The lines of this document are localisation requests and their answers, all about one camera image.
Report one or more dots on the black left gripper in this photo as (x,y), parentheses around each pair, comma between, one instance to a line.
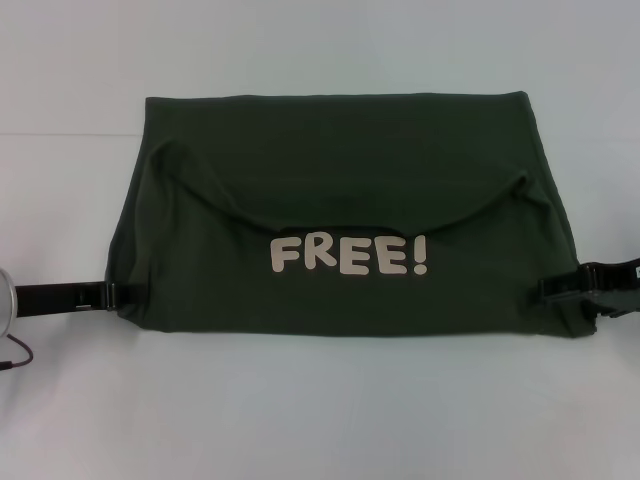
(60,299)

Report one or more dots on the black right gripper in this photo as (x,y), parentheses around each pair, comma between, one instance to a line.
(615,285)

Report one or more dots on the dark green t-shirt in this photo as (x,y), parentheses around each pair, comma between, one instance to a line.
(325,150)

